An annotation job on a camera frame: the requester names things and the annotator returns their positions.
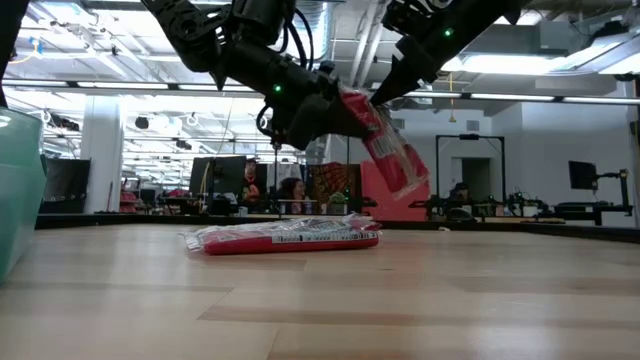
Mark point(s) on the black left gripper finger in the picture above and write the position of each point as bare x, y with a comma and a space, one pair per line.
330, 120

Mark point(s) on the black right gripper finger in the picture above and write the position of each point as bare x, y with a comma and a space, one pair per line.
410, 65

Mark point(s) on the red popcorn bag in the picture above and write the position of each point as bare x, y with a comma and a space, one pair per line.
395, 155
290, 242

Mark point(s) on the black monitor on arm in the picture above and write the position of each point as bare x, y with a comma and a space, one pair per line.
582, 175

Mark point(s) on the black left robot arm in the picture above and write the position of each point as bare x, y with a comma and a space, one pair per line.
200, 30

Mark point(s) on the patterned hanging cloth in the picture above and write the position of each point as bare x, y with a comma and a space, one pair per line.
332, 182

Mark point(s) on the small potted plant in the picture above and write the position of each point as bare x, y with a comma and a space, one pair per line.
337, 200

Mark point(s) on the orange hanging cloth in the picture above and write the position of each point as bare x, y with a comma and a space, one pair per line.
380, 205

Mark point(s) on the black monitor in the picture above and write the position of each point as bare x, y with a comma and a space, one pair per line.
220, 175

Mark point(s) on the ceiling light bar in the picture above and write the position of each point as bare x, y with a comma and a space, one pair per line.
125, 85

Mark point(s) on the distant black robot rig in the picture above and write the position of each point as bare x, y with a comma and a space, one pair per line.
520, 202

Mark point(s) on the white pillar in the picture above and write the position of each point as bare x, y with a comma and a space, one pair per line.
102, 155

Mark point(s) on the large dark screen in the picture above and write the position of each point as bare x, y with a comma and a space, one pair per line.
65, 185

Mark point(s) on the teal plastic basket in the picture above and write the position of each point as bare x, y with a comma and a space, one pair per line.
20, 200

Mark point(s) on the black stand frame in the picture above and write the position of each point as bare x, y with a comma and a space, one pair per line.
470, 136
275, 170

